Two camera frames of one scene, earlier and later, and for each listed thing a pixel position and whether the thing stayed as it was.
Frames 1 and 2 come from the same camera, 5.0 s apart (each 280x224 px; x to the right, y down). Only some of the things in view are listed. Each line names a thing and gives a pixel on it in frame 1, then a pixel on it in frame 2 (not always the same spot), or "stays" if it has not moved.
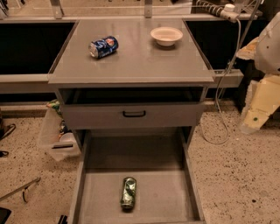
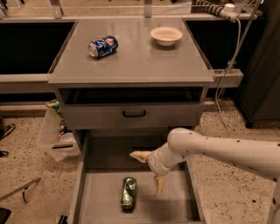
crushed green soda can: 129,194 stays
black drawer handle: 134,115 stays
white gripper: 269,49 -> 155,164
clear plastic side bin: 56,136 stays
